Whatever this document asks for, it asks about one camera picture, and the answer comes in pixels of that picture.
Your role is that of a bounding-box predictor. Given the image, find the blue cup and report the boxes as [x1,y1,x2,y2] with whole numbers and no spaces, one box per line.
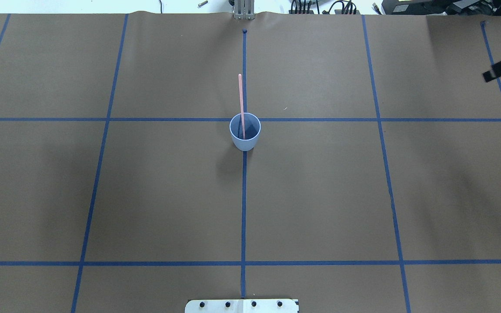
[229,113,262,151]

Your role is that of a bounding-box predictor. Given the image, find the pink chopstick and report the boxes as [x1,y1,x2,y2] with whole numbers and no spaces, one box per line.
[238,73,246,140]

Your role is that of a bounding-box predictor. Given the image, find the aluminium frame post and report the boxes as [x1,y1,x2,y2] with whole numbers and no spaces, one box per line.
[229,0,256,20]

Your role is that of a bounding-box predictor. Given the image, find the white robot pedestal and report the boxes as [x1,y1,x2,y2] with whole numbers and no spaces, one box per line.
[184,299,300,313]

